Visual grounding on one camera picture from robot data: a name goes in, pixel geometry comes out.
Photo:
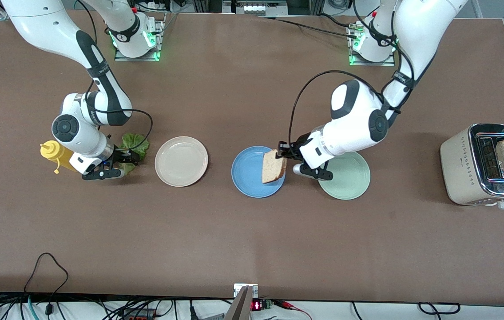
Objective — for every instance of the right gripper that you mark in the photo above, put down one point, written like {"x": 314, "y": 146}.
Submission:
{"x": 121, "y": 157}

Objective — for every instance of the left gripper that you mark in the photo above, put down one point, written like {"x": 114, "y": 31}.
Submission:
{"x": 296, "y": 149}

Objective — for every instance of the green lettuce leaf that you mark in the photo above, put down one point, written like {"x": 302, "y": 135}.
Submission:
{"x": 138, "y": 142}

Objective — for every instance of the yellow squeeze bottle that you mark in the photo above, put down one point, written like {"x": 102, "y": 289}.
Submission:
{"x": 54, "y": 153}

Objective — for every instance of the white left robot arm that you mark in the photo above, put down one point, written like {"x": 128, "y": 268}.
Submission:
{"x": 358, "y": 120}

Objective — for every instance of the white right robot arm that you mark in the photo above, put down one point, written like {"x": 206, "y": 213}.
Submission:
{"x": 47, "y": 26}

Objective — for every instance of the blue plate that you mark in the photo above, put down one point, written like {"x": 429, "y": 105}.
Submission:
{"x": 247, "y": 173}

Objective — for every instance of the beige plate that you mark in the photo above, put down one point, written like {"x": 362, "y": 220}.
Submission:
{"x": 181, "y": 161}

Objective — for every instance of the pale green plate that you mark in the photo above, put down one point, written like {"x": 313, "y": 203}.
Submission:
{"x": 349, "y": 183}

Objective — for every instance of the red LED display board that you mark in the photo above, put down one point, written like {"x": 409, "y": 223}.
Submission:
{"x": 258, "y": 305}

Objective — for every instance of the beige chrome toaster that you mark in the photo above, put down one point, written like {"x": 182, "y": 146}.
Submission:
{"x": 458, "y": 169}

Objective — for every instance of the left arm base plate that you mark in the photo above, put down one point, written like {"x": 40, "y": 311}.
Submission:
{"x": 358, "y": 63}

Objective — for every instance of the small metal bracket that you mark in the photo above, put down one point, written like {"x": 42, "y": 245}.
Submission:
{"x": 238, "y": 289}

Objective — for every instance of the grey camera mount bar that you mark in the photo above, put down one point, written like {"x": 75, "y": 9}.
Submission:
{"x": 240, "y": 306}

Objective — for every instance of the aluminium corner bracket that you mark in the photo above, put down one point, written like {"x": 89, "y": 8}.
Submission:
{"x": 1, "y": 15}

